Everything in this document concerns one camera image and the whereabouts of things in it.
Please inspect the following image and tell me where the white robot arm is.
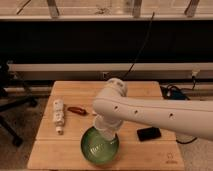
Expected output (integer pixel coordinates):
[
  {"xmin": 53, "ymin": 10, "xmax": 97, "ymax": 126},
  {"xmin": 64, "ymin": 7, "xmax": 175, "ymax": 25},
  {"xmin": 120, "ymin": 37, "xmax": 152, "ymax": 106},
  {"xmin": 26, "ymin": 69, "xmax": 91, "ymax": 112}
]
[{"xmin": 92, "ymin": 78, "xmax": 213, "ymax": 141}]

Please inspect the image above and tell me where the green ceramic bowl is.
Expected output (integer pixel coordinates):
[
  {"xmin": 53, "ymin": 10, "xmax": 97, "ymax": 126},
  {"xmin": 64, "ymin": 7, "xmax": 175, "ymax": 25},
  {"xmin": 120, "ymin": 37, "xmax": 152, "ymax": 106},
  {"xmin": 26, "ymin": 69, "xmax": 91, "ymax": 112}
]
[{"xmin": 81, "ymin": 127, "xmax": 119, "ymax": 165}]

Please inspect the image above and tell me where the wooden table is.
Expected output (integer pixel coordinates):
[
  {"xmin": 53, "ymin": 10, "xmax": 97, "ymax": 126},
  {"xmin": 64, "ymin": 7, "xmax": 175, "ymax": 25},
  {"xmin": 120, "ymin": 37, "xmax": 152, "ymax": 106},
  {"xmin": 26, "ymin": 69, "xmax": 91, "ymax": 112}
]
[{"xmin": 27, "ymin": 81, "xmax": 185, "ymax": 171}]

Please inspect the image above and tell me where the white plastic bottle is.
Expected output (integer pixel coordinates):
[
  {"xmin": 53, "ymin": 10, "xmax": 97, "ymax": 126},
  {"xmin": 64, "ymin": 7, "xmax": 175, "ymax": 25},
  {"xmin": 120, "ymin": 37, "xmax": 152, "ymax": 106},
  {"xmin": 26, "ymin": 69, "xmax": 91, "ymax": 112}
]
[{"xmin": 53, "ymin": 99, "xmax": 65, "ymax": 135}]

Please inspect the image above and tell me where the black smartphone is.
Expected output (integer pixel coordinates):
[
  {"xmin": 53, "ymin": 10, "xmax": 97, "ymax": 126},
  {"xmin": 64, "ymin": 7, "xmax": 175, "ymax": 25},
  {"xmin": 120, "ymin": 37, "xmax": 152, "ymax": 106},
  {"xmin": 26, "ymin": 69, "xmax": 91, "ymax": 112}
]
[{"xmin": 137, "ymin": 127, "xmax": 161, "ymax": 141}]

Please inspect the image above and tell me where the blue device on floor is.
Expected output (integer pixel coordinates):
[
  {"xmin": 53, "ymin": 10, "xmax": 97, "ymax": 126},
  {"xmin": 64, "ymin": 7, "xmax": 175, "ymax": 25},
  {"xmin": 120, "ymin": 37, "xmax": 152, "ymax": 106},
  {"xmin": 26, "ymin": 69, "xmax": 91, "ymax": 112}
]
[{"xmin": 161, "ymin": 85, "xmax": 189, "ymax": 100}]

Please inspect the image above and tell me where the black office chair base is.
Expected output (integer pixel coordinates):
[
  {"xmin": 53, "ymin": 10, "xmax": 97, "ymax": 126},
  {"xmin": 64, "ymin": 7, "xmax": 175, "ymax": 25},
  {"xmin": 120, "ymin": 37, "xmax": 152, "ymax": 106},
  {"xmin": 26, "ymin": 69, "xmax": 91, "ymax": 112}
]
[{"xmin": 0, "ymin": 60, "xmax": 39, "ymax": 148}]

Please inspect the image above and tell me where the black hanging cable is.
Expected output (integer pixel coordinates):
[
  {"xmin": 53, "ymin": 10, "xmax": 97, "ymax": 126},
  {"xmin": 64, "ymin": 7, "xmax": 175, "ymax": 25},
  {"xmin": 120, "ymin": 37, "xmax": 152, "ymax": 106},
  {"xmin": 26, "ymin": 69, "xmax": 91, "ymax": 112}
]
[{"xmin": 120, "ymin": 11, "xmax": 156, "ymax": 81}]

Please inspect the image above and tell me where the red handled tool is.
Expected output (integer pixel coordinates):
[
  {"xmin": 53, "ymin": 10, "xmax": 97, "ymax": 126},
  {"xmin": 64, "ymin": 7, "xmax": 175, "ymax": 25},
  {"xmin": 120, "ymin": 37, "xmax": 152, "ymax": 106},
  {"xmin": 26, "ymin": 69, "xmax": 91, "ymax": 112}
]
[{"xmin": 67, "ymin": 107, "xmax": 87, "ymax": 116}]

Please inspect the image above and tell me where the black cable on floor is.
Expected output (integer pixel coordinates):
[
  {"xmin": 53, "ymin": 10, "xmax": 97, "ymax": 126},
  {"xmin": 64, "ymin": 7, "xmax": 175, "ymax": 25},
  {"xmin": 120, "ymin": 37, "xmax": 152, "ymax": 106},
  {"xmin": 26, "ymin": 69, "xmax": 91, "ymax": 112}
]
[{"xmin": 175, "ymin": 136, "xmax": 198, "ymax": 145}]

